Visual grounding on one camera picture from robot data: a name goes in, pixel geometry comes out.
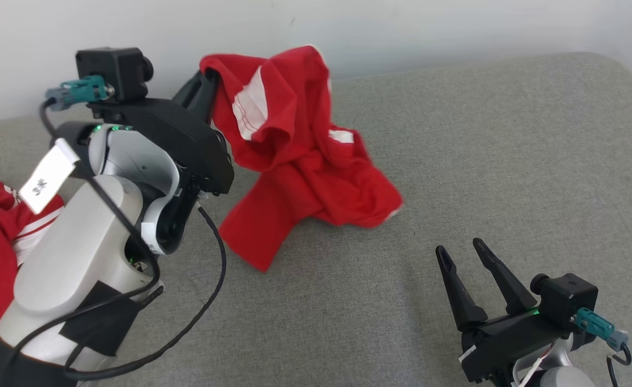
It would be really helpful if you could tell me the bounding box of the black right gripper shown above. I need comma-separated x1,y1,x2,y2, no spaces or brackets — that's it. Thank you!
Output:
435,238,574,385

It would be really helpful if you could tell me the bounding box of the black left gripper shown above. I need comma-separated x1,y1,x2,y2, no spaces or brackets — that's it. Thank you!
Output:
88,70,235,197

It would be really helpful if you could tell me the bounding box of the red shorts white trim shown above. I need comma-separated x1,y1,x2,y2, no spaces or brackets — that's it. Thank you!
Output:
199,45,405,273

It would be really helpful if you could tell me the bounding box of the teal right camera connector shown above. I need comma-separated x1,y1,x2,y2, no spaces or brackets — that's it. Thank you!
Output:
574,307,631,347

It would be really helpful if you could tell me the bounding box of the teal camera connector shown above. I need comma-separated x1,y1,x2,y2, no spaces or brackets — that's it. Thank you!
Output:
46,75,113,111
574,307,631,347

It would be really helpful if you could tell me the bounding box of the teal left camera connector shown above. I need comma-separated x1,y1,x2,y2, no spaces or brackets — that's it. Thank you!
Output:
46,75,113,111

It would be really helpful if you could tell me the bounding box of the thin black left camera cable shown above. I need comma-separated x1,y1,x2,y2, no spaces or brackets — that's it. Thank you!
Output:
0,98,162,387

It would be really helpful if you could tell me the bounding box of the thin black camera cable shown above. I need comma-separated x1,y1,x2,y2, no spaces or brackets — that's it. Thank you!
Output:
0,98,162,387
606,344,632,387

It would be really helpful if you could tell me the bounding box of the thin black right camera cable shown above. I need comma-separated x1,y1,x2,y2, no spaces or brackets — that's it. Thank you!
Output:
606,344,632,387

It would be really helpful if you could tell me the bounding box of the white wraparound cable label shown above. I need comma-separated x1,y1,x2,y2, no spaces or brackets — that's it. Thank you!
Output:
141,219,164,254

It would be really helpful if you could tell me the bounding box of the thick black left gripper cable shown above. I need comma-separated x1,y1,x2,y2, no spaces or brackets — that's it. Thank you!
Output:
62,204,227,381

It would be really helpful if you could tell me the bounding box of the white paper cable tag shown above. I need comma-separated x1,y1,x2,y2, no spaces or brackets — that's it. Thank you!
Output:
19,139,80,214

